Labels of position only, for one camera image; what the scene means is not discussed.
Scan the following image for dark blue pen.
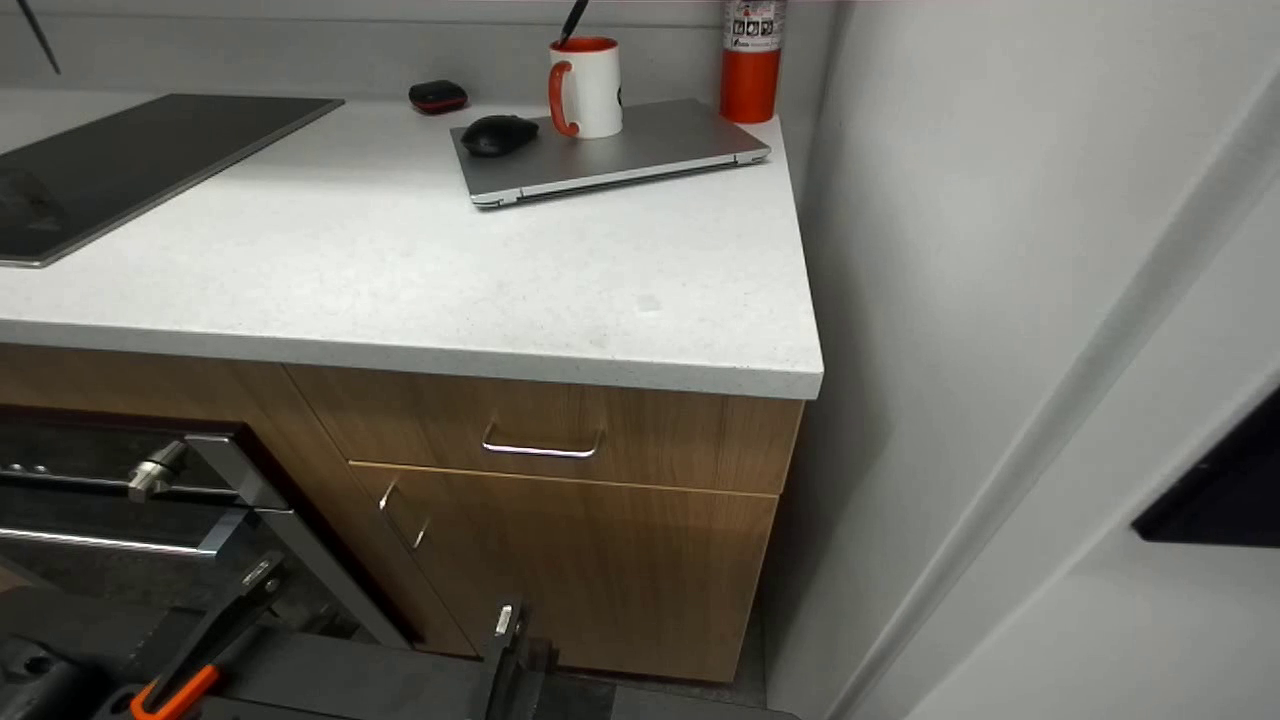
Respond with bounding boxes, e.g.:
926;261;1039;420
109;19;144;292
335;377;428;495
554;0;594;50

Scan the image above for kitchen base cabinet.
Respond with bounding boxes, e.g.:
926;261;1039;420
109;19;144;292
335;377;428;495
0;341;809;690

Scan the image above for closed grey laptop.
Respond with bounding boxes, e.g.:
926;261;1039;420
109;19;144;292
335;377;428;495
448;91;776;212

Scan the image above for black computer mouse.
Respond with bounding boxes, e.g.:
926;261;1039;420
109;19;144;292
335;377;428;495
460;112;545;166

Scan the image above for orange and white bottle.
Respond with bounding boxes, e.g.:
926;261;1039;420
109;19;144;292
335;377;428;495
716;0;792;127

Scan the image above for small black case red rim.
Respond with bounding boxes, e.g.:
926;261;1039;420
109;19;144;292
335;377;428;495
402;78;470;121

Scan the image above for silver clamp screw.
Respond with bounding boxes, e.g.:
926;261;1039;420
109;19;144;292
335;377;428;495
124;435;190;506

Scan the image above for black glass cooktop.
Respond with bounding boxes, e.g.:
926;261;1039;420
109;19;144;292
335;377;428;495
0;90;349;274

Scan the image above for long silver drawer handle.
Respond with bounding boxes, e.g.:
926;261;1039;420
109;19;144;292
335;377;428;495
478;420;602;466

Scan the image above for white mug orange handle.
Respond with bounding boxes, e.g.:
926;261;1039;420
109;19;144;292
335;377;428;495
545;34;629;145

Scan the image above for black metal frame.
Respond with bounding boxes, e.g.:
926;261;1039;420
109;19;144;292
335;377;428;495
0;428;410;651

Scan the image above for black wall panel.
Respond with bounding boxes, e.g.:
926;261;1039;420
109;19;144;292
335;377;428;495
1129;384;1280;552

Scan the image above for thin black cable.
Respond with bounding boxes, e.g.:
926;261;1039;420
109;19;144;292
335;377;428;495
10;0;64;81

